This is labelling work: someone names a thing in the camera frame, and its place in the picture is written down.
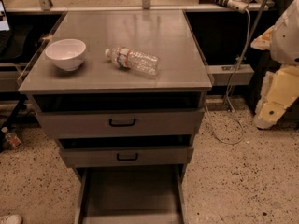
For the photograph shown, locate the grey bottom drawer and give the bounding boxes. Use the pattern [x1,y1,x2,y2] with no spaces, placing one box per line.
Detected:
[74,165,188,224]

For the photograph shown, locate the grey drawer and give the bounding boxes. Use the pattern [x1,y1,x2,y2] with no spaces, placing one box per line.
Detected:
[60,135,193,168]
[74,165,188,224]
[36,92,203,139]

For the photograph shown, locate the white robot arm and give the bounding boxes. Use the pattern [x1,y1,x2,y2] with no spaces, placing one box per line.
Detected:
[250,0,299,129]

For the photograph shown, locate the grey drawer cabinet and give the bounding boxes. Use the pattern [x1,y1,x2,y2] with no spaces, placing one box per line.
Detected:
[18,9,213,224]

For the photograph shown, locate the grey top drawer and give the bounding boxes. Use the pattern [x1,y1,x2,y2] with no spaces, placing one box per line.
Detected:
[36,92,203,139]

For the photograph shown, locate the grey middle drawer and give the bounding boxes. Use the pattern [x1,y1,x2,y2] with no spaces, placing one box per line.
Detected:
[60,135,193,168]

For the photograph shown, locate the clear plastic water bottle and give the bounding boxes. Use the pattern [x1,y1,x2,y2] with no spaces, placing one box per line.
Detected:
[105,47,159,77]

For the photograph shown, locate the white ceramic bowl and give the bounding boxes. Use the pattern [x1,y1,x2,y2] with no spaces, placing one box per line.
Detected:
[45,39,86,71]

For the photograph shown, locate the small bottle on floor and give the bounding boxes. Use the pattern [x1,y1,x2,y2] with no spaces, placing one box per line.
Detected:
[1,127,21,149]

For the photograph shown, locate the white shoe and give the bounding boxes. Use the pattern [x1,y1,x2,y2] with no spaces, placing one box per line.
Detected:
[0,215,22,224]

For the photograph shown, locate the white power cable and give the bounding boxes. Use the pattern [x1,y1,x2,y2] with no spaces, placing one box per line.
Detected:
[204,7,252,146]

